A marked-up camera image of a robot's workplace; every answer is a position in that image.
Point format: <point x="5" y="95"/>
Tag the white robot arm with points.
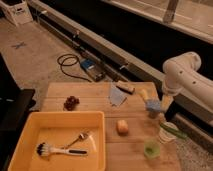
<point x="181" y="72"/>

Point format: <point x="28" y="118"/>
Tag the green plastic cup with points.
<point x="151" y="149"/>

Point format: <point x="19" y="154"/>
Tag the dark grape bunch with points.
<point x="70" y="103"/>

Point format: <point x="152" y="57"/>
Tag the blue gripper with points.
<point x="154" y="106"/>

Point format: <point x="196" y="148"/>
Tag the yellow plastic tub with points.
<point x="59" y="129"/>

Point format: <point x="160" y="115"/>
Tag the blue power supply box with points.
<point x="92" y="69"/>

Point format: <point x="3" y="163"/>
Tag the metal fork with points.
<point x="81" y="137"/>

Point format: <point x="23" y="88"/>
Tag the black chair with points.
<point x="14" y="106"/>

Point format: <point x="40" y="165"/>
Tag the white dish brush black bristles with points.
<point x="45" y="150"/>

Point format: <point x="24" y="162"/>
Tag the white storage crate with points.
<point x="17" y="14"/>

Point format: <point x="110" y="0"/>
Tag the blue cloth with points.
<point x="116" y="96"/>

